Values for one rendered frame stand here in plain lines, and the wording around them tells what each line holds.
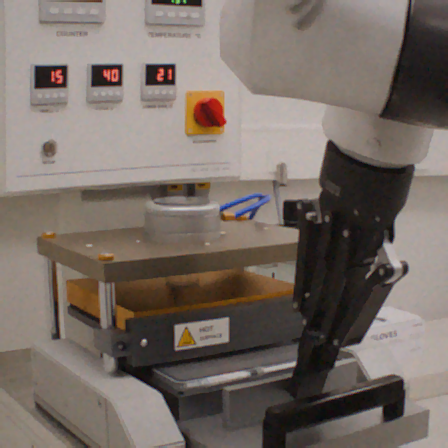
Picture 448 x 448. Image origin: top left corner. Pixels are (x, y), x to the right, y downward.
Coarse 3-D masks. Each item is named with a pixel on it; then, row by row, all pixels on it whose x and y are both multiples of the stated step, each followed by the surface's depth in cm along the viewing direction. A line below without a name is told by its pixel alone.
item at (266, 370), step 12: (192, 360) 84; (156, 372) 80; (240, 372) 81; (252, 372) 81; (264, 372) 82; (276, 372) 83; (168, 384) 79; (180, 384) 77; (192, 384) 78; (204, 384) 79; (216, 384) 79
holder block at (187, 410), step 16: (240, 352) 90; (128, 368) 84; (144, 368) 84; (160, 384) 79; (224, 384) 80; (176, 400) 76; (192, 400) 77; (208, 400) 78; (176, 416) 77; (192, 416) 77
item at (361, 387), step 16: (352, 384) 74; (368, 384) 74; (384, 384) 74; (400, 384) 75; (304, 400) 70; (320, 400) 70; (336, 400) 71; (352, 400) 72; (368, 400) 73; (384, 400) 74; (400, 400) 76; (272, 416) 68; (288, 416) 68; (304, 416) 69; (320, 416) 70; (336, 416) 71; (400, 416) 76; (272, 432) 68; (288, 432) 69
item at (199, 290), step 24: (72, 288) 94; (96, 288) 91; (120, 288) 91; (144, 288) 91; (168, 288) 92; (192, 288) 92; (216, 288) 92; (240, 288) 92; (264, 288) 92; (288, 288) 92; (72, 312) 94; (96, 312) 88; (120, 312) 84; (144, 312) 82; (168, 312) 83
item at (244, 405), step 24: (240, 384) 75; (264, 384) 75; (288, 384) 77; (336, 384) 80; (240, 408) 74; (264, 408) 76; (408, 408) 78; (192, 432) 73; (216, 432) 74; (240, 432) 73; (312, 432) 73; (336, 432) 73; (360, 432) 73; (384, 432) 75; (408, 432) 77
